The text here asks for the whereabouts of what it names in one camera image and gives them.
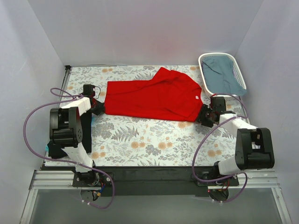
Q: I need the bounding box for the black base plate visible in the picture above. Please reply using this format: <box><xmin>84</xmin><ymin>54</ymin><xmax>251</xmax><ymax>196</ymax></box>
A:
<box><xmin>72</xmin><ymin>166</ymin><xmax>239</xmax><ymax>196</ymax></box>

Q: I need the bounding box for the grey-blue t shirt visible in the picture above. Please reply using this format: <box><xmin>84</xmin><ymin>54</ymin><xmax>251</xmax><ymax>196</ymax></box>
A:
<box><xmin>202</xmin><ymin>55</ymin><xmax>247</xmax><ymax>96</ymax></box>

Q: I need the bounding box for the folded black t shirt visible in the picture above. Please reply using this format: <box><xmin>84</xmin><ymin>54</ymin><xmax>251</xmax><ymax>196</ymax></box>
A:
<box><xmin>47</xmin><ymin>112</ymin><xmax>92</xmax><ymax>159</ymax></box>

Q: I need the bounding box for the red t shirt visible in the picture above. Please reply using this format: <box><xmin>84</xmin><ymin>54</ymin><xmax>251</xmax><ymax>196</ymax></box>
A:
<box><xmin>104</xmin><ymin>68</ymin><xmax>203</xmax><ymax>122</ymax></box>

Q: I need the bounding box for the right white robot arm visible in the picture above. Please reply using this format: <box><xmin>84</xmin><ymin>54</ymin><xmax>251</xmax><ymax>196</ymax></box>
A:
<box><xmin>192</xmin><ymin>94</ymin><xmax>275</xmax><ymax>186</ymax></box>

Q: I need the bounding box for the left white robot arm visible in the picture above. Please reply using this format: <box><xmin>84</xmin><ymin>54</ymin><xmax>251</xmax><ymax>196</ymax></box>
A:
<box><xmin>48</xmin><ymin>84</ymin><xmax>105</xmax><ymax>187</ymax></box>

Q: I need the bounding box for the white plastic basket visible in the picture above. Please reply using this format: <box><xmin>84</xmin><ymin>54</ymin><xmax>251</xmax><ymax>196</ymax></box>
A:
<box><xmin>198</xmin><ymin>52</ymin><xmax>247</xmax><ymax>98</ymax></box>

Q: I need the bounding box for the aluminium frame rail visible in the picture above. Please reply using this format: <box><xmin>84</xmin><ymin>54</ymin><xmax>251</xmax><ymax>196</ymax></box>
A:
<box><xmin>30</xmin><ymin>169</ymin><xmax>280</xmax><ymax>189</ymax></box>

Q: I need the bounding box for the floral table cloth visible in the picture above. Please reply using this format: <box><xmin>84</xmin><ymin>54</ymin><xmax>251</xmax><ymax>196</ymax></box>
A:
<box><xmin>66</xmin><ymin>65</ymin><xmax>235</xmax><ymax>166</ymax></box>

